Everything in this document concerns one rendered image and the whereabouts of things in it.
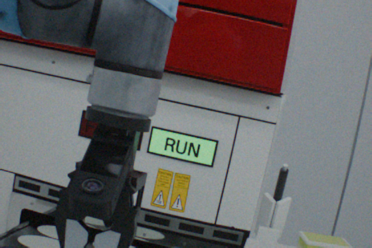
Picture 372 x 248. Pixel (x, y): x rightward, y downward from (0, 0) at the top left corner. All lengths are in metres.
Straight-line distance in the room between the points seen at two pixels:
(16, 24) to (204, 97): 0.65
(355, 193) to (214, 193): 1.55
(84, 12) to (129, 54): 0.07
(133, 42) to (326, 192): 2.15
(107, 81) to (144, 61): 0.04
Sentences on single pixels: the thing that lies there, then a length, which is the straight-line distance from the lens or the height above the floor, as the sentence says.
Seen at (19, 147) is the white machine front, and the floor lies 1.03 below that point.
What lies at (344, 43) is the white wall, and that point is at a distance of 2.91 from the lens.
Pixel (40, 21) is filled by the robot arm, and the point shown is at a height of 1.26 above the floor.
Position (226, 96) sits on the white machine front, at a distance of 1.42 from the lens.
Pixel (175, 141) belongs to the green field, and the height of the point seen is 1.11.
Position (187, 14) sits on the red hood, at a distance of 1.38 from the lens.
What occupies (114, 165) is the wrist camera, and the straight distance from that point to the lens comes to 0.82.
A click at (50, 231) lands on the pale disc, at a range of 1.44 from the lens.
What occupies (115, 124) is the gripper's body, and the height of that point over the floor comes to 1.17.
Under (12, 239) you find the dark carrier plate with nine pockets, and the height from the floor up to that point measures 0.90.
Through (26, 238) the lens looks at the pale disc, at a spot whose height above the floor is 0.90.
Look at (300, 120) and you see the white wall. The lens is 2.90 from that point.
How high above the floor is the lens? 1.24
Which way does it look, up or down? 3 degrees down
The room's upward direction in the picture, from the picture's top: 12 degrees clockwise
